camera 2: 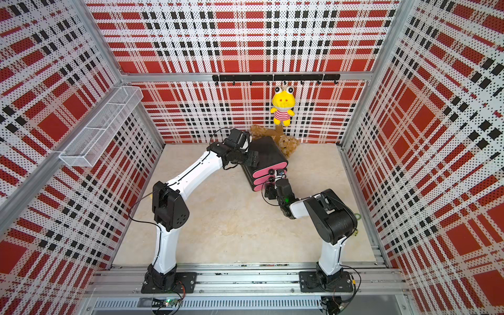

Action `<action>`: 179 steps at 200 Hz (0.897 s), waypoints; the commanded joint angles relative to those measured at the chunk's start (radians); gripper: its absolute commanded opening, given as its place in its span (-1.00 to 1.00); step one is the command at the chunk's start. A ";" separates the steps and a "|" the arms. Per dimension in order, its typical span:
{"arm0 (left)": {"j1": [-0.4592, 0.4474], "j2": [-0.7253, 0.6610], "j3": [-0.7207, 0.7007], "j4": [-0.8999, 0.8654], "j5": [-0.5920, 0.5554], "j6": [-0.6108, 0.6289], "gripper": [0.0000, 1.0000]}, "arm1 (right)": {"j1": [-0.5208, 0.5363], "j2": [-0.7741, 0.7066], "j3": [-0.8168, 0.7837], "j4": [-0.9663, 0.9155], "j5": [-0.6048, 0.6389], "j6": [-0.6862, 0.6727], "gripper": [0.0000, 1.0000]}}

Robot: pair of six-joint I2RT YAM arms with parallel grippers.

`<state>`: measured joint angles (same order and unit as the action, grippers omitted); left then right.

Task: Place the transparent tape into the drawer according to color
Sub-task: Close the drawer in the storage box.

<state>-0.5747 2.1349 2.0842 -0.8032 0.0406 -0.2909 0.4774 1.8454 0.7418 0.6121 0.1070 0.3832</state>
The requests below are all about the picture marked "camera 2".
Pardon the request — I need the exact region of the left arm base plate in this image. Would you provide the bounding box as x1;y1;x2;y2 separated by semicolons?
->
140;271;197;295

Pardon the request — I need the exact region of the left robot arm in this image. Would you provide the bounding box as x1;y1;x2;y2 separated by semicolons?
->
148;129;259;287

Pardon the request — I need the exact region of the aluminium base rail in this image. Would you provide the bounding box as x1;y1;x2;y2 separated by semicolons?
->
79;263;415;314

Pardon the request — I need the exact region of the pink drawer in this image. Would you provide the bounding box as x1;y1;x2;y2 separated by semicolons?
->
252;161;288;179
253;169;287;186
254;182;270;192

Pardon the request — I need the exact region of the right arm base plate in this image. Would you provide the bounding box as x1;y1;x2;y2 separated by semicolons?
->
299;270;354;293

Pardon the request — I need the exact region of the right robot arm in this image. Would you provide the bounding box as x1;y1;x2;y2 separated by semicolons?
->
261;178;358;283

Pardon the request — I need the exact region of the white wire mesh basket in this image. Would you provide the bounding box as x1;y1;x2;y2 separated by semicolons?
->
59;86;143;167

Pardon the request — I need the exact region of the brown teddy bear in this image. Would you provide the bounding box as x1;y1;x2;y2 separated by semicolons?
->
250;125;301;158

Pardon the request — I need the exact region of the black drawer cabinet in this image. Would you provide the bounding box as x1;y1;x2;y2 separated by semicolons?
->
241;136;288;191

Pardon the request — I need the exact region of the yellow frog plush toy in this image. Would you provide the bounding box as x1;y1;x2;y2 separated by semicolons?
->
270;86;295;127

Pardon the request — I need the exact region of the black hook rail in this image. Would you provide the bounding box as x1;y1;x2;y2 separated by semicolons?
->
212;73;341;83

